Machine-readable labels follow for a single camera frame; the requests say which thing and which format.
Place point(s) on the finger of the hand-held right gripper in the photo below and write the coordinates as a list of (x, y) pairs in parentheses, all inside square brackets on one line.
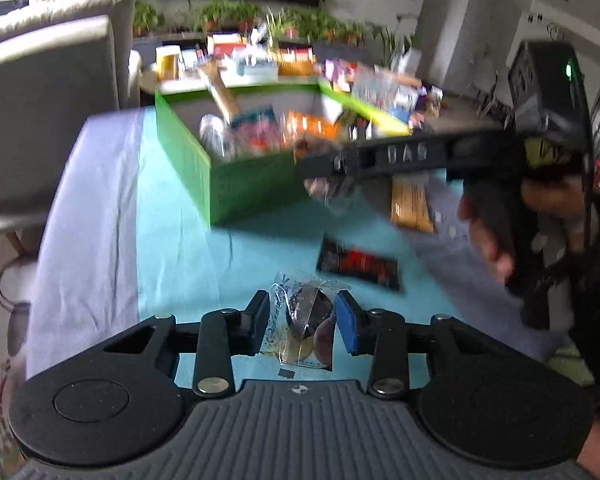
[(325, 165)]

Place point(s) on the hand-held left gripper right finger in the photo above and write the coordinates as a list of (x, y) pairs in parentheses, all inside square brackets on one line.
[(347, 325)]

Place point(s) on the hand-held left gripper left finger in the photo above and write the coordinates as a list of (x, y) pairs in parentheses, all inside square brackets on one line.
[(257, 322)]

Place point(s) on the clear dark snack packet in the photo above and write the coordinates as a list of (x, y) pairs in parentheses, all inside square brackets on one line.
[(325, 194)]

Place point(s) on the clear round pastry packet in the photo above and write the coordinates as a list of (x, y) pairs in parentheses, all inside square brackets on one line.
[(305, 320)]

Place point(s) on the green cardboard box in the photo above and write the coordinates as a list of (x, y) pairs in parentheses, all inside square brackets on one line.
[(240, 190)]

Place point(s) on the long brown snack packet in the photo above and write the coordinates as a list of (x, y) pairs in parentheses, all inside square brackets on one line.
[(221, 91)]

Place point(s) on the person's right hand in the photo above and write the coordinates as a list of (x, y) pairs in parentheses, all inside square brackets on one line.
[(485, 240)]

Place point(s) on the orange snack packet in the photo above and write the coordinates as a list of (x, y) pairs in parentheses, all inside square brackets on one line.
[(310, 130)]

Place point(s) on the black and red snack packet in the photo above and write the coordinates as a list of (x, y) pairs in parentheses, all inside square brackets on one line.
[(360, 262)]

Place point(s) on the blue snack packet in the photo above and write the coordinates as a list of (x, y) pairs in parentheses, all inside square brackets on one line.
[(255, 130)]

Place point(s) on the yellow striped snack packet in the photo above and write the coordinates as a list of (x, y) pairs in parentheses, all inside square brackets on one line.
[(411, 205)]

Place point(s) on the teal tablecloth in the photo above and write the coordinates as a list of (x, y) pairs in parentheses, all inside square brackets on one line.
[(180, 270)]

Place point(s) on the pile of colourful snack packets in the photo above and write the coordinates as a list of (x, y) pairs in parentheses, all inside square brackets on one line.
[(385, 90)]

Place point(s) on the yellow woven basket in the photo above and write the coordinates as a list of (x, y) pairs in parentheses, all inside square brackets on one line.
[(296, 62)]

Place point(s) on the silver snack packet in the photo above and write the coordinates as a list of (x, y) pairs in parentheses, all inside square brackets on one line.
[(216, 137)]

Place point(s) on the blue-grey plastic basket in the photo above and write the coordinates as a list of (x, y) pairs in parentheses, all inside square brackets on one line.
[(255, 69)]

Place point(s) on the row of potted plants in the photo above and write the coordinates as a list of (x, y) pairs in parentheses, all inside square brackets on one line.
[(230, 15)]

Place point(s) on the floral rug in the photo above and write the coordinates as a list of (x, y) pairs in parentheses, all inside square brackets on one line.
[(0, 385)]

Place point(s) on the grey fabric sofa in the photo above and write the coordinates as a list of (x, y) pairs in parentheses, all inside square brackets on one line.
[(55, 85)]

